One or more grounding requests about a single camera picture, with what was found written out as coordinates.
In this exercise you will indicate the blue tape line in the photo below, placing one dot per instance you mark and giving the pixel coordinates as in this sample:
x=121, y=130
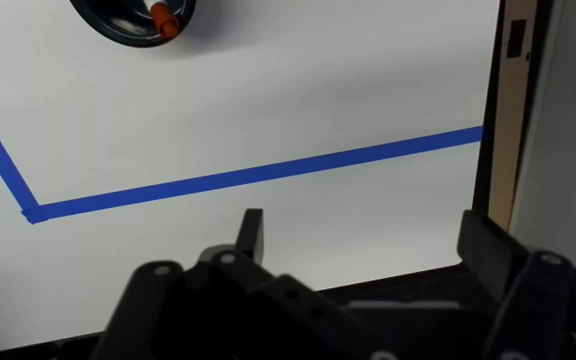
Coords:
x=36, y=212

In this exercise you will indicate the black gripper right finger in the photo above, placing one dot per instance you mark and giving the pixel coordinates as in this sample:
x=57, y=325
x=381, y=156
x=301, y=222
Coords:
x=514, y=277

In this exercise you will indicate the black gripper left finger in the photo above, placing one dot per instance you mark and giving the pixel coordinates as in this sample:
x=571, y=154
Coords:
x=236, y=271

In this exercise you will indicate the dark teal ceramic mug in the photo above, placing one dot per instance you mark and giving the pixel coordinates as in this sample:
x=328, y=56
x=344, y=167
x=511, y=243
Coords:
x=128, y=23

